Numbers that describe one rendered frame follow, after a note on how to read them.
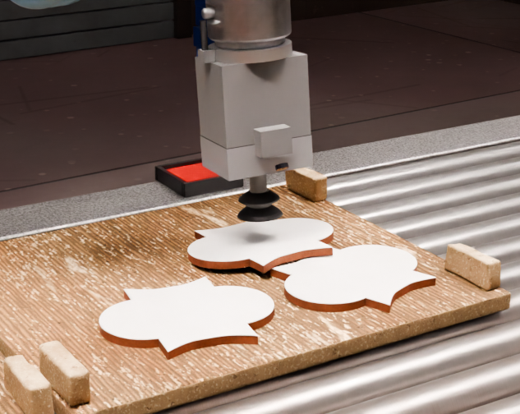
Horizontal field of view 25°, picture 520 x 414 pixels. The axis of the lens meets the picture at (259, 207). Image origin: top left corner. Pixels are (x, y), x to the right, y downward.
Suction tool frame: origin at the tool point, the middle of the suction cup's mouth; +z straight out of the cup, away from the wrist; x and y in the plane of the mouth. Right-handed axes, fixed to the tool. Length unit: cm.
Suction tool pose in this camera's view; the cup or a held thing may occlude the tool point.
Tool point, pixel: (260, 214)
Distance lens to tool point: 111.8
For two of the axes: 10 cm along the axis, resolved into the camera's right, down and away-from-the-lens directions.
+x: -4.2, -2.5, 8.7
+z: 0.6, 9.5, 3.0
